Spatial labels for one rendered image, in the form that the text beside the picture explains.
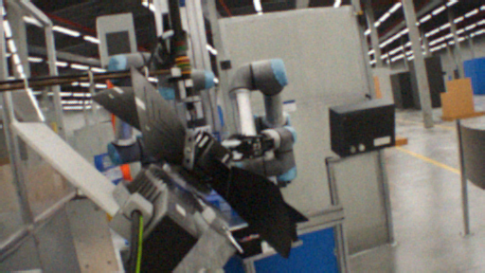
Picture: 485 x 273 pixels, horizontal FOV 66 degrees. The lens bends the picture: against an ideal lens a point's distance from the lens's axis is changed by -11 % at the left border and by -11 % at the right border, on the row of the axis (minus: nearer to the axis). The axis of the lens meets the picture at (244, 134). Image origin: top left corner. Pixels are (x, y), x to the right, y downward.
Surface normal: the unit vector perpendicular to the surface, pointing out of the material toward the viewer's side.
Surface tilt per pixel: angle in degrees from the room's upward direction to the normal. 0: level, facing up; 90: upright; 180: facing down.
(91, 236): 90
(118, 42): 90
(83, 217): 90
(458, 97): 90
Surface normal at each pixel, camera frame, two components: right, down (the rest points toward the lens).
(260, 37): 0.18, 0.04
